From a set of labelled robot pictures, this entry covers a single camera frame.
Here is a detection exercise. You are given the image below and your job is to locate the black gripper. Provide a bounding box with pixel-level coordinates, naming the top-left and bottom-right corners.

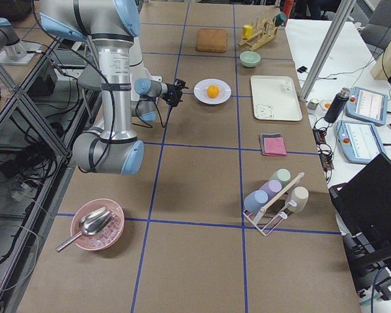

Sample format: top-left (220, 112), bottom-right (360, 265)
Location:
top-left (165, 78), bottom-right (186, 106)

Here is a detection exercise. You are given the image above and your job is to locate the orange fruit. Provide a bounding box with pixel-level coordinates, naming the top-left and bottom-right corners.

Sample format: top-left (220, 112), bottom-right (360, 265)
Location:
top-left (207, 85), bottom-right (220, 98)

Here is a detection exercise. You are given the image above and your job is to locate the white round plate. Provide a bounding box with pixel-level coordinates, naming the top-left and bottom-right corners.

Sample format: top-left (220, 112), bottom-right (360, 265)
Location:
top-left (194, 78), bottom-right (231, 105)

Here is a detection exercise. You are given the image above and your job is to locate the cream bear tray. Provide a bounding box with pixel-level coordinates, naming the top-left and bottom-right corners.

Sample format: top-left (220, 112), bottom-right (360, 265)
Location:
top-left (250, 75), bottom-right (302, 122)

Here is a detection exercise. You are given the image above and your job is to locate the wooden cutting board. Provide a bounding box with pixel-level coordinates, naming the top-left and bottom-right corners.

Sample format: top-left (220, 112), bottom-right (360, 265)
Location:
top-left (195, 28), bottom-right (227, 53)

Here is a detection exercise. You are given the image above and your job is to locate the green bowl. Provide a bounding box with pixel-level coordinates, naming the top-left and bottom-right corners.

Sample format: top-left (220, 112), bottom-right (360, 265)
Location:
top-left (239, 51), bottom-right (261, 68)

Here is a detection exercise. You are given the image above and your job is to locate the yellow plastic cup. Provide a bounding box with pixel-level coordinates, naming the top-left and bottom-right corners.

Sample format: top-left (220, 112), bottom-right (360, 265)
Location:
top-left (241, 24), bottom-right (253, 40)

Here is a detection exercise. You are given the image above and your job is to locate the wooden dish rack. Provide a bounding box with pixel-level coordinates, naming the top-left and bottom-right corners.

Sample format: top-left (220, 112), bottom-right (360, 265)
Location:
top-left (238, 18), bottom-right (279, 51)

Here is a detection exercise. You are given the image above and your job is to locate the pink and grey folded cloth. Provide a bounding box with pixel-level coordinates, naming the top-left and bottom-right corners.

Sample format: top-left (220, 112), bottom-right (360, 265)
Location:
top-left (259, 134), bottom-right (287, 157)

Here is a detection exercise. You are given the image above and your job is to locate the dark green cup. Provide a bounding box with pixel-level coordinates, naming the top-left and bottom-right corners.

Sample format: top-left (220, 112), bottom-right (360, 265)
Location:
top-left (272, 12), bottom-right (287, 27)

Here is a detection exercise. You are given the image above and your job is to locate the red cylinder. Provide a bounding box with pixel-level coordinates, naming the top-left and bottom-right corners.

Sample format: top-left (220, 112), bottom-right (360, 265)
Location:
top-left (283, 0), bottom-right (296, 19)

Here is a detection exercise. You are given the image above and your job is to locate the small metal cup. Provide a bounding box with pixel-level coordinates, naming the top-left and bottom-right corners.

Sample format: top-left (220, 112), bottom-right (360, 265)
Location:
top-left (307, 98), bottom-right (320, 111)

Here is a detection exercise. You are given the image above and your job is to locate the green plastic cup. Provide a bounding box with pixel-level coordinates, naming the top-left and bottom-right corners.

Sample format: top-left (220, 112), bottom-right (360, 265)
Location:
top-left (270, 168), bottom-right (291, 187)

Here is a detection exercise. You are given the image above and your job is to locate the blue plastic cup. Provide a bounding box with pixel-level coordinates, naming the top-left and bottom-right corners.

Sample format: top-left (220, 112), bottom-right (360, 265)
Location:
top-left (244, 190), bottom-right (268, 213)

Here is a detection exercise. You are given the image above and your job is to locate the purple plastic cup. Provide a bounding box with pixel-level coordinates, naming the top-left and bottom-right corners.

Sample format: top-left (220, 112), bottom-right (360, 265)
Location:
top-left (259, 179), bottom-right (282, 200)

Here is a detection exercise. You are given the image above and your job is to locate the fried egg toy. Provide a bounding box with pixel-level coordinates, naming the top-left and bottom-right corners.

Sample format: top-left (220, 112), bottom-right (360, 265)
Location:
top-left (319, 100), bottom-right (332, 111)

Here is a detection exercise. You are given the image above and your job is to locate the black water bottle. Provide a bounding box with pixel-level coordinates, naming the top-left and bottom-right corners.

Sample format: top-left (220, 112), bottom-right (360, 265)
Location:
top-left (324, 87), bottom-right (351, 124)

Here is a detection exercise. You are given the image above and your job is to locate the metal scoop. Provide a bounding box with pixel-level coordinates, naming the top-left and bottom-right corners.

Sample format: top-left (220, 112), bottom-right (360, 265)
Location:
top-left (55, 207), bottom-right (112, 252)

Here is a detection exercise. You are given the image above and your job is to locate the beige plastic cup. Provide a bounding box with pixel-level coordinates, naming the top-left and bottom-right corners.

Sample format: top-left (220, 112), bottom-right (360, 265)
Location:
top-left (287, 186), bottom-right (309, 213)

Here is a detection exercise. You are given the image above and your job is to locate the pink bowl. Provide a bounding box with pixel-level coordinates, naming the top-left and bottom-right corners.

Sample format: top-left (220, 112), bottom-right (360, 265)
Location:
top-left (70, 198), bottom-right (124, 251)

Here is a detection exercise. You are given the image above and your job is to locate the teach pendant tablet far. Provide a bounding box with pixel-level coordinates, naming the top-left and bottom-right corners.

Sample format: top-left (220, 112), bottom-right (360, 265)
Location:
top-left (345, 87), bottom-right (388, 126)

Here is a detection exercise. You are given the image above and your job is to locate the teach pendant tablet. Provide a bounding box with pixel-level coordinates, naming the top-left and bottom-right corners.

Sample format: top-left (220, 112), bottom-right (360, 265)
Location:
top-left (334, 120), bottom-right (386, 164)
top-left (345, 87), bottom-right (388, 126)

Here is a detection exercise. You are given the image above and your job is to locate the teach pendant tablet near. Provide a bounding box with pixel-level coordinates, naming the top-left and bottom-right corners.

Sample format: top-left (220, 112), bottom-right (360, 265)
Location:
top-left (334, 120), bottom-right (386, 164)

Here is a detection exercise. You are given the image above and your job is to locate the black laptop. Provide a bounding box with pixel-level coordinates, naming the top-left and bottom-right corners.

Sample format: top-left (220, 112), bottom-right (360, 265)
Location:
top-left (329, 153), bottom-right (391, 248)

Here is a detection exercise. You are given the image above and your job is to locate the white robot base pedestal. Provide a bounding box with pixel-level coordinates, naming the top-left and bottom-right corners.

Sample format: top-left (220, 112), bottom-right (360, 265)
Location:
top-left (0, 50), bottom-right (43, 66)

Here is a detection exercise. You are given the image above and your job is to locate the white wire cup rack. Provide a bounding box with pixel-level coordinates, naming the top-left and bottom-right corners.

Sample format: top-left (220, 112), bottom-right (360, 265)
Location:
top-left (242, 172), bottom-right (304, 237)

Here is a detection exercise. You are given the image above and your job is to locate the aluminium frame post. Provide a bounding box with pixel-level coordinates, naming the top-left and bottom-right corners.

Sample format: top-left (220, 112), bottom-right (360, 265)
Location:
top-left (299, 0), bottom-right (356, 101)

